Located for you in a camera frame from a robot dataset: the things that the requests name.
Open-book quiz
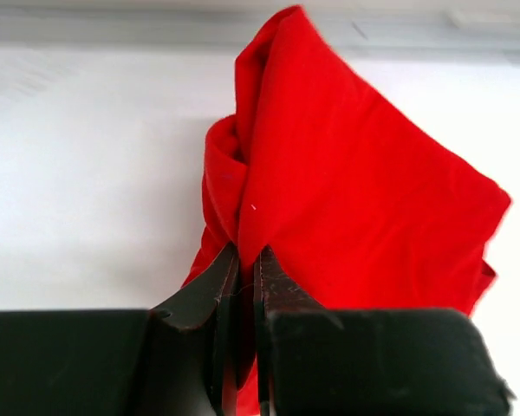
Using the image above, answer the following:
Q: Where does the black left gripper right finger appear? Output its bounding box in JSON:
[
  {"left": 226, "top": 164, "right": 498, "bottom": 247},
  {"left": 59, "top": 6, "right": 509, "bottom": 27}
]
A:
[{"left": 254, "top": 248, "right": 514, "bottom": 416}]

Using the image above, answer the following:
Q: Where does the red t-shirt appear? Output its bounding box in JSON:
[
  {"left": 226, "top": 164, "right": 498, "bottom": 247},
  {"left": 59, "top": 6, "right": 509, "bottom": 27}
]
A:
[{"left": 190, "top": 6, "right": 510, "bottom": 415}]

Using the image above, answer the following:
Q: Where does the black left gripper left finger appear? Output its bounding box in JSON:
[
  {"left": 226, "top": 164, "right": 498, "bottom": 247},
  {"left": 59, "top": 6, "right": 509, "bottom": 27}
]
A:
[{"left": 0, "top": 246, "right": 239, "bottom": 416}]

